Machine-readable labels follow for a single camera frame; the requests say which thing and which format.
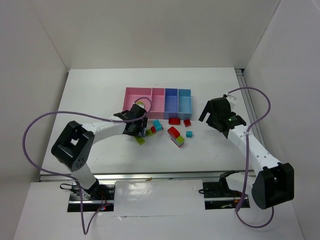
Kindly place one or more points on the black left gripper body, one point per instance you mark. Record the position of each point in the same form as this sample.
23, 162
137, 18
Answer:
141, 128

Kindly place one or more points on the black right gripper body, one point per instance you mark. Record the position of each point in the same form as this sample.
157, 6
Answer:
213, 115

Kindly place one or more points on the small green lego brick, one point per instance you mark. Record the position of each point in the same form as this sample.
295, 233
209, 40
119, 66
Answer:
140, 140

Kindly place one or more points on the green red cyan lego stack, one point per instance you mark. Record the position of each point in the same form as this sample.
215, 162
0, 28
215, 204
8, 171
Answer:
155, 128

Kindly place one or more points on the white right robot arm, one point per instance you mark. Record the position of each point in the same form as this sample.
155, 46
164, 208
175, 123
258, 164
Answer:
274, 181

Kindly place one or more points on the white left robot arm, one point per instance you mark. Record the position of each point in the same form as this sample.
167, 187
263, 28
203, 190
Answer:
72, 147

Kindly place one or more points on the small red lego brick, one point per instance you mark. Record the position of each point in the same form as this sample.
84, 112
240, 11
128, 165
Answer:
187, 123

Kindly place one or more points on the narrow pink container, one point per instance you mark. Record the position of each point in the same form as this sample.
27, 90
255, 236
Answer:
158, 103

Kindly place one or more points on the light blue container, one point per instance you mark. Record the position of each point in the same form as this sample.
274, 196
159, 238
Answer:
184, 104

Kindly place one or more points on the small cyan lego brick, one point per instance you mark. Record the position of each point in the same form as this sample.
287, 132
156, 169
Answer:
189, 134

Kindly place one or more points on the wide red lego brick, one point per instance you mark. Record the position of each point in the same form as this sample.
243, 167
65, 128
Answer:
174, 121

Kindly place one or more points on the large pink container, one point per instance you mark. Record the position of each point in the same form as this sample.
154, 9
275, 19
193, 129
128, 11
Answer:
140, 94

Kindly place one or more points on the dark blue container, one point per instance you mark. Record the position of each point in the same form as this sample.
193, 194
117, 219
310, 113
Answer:
171, 103

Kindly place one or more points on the multicolour lego stack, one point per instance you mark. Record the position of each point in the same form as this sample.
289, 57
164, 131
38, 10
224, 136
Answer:
176, 136

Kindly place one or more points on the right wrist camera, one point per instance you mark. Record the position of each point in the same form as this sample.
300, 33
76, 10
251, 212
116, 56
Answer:
231, 99

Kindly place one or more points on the aluminium side rail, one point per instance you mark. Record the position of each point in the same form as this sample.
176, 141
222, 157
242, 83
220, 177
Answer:
246, 94

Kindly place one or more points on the aluminium front rail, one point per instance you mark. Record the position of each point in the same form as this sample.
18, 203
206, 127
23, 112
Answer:
159, 175

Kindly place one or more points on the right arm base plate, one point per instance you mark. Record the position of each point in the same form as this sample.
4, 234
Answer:
215, 198

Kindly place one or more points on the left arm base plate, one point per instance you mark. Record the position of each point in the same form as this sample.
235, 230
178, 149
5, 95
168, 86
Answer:
104, 199

